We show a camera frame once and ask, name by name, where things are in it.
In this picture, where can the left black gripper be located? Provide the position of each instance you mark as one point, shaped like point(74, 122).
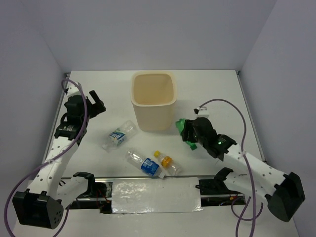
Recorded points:
point(97, 107)

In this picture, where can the clear bottle yellow cap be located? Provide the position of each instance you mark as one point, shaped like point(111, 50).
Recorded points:
point(168, 163)

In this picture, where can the green plastic bottle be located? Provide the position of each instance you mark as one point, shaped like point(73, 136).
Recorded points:
point(180, 126)

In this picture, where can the clear bottle blue label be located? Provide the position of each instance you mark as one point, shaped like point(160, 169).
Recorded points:
point(145, 164)

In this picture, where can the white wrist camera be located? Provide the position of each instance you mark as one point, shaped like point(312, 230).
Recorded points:
point(201, 112)
point(72, 90)

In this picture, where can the silver foil tape sheet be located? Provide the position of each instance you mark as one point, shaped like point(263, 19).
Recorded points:
point(170, 195)

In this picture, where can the clear bottle green-blue label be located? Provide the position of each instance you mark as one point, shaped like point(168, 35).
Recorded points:
point(120, 136)

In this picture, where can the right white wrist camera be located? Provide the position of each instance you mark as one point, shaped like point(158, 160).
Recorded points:
point(201, 112)

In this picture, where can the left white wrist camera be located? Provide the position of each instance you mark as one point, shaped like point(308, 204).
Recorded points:
point(72, 90)

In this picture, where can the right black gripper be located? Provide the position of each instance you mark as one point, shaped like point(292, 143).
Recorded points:
point(188, 126)

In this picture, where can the right aluminium table rail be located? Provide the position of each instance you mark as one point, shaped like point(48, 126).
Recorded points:
point(251, 119)

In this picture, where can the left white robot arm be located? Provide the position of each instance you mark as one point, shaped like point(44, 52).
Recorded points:
point(42, 204)

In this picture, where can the cream plastic waste bin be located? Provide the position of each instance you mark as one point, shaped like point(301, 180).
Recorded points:
point(153, 96)

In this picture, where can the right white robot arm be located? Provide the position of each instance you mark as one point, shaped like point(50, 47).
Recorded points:
point(283, 193)

